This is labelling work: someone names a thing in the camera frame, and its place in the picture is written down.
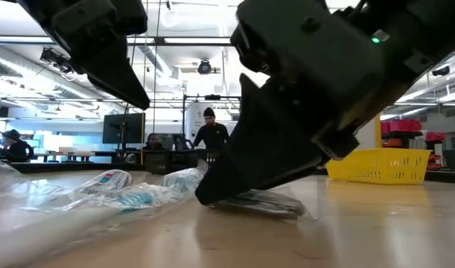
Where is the person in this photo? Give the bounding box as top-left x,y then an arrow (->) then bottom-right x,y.
192,106 -> 230,150
0,129 -> 33,163
144,133 -> 167,152

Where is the black overhead camera with cables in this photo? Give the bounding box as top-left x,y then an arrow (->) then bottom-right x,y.
39,47 -> 81,82

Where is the grey slim packet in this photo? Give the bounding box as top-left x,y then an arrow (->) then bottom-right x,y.
0,156 -> 27,191

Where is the black overhead beam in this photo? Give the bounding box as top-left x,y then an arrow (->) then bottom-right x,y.
0,35 -> 234,48

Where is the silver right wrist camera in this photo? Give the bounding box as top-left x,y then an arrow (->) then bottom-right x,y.
370,28 -> 392,45

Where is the black monitor screen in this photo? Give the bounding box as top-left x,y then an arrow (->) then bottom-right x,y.
102,112 -> 147,144

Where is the blue white toothbrush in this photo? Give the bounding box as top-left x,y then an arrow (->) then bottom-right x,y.
0,182 -> 183,267

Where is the yellow mesh plastic basket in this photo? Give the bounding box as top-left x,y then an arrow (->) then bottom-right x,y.
325,147 -> 432,186

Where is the small red storage bin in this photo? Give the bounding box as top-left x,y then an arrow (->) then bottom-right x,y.
424,131 -> 446,144

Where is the silver toiletry packet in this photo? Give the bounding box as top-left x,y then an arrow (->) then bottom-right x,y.
210,188 -> 310,220

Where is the black mesh plastic basket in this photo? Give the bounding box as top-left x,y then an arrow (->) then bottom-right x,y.
141,150 -> 208,175

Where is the black metal rig frame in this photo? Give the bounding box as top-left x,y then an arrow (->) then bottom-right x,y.
181,93 -> 242,150

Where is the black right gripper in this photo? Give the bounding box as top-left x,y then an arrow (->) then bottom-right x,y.
230,0 -> 385,162

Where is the clear bluish toiletry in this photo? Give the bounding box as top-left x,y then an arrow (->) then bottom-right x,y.
162,159 -> 209,194

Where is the silver ventilation duct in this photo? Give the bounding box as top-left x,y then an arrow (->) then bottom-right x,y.
0,44 -> 101,109

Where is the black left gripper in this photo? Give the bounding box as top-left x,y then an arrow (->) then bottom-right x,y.
17,0 -> 151,111

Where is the white wipes canister yellow label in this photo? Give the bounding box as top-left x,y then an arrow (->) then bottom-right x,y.
355,115 -> 382,150

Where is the large red storage bin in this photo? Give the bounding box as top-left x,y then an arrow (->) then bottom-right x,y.
380,118 -> 424,135

